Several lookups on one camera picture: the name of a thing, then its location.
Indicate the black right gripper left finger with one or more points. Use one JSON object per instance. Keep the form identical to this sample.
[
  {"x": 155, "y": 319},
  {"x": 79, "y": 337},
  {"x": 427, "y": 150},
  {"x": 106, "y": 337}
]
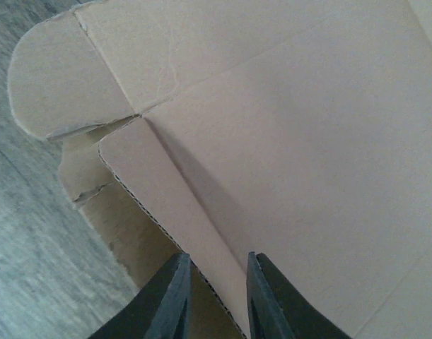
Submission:
[{"x": 161, "y": 309}]

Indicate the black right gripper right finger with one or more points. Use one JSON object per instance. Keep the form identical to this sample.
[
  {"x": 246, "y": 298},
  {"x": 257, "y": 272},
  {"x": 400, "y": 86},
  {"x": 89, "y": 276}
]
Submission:
[{"x": 276, "y": 309}]

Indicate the cardboard box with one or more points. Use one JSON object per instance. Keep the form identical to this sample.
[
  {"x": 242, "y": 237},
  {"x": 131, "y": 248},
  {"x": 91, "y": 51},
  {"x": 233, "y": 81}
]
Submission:
[{"x": 297, "y": 129}]

